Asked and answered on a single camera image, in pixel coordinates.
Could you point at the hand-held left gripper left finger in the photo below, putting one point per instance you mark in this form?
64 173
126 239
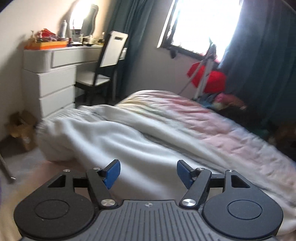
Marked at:
113 172

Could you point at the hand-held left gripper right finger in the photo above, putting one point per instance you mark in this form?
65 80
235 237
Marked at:
185 173

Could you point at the bed with pastel blanket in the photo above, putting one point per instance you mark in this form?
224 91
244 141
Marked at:
208 129

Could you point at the red bag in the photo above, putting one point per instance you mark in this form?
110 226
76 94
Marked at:
216 80

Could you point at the cardboard box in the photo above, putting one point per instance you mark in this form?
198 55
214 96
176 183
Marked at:
22 129

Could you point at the dark sofa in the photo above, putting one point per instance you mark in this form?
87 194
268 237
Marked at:
284 141

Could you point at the standing garment steamer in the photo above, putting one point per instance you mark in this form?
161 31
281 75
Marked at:
205 69

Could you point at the white dressing table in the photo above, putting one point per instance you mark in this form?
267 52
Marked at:
57 81

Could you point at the white and black chair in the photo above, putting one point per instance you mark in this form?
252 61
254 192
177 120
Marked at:
111 51

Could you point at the group of cosmetic bottles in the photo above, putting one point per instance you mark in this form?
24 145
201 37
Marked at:
86 39

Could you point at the wide teal curtain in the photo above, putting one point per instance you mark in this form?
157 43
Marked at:
261 58

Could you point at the narrow teal curtain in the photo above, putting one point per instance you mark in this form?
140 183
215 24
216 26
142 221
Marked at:
136 34

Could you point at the orange flat box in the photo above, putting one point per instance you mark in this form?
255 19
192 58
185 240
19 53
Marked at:
45 44

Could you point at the dark framed window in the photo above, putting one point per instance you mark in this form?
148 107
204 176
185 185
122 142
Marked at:
198 25

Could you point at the grey spray bottle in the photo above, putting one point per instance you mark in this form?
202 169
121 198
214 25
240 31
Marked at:
63 29

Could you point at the wavy frame vanity mirror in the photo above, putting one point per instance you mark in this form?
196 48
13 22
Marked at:
91 18

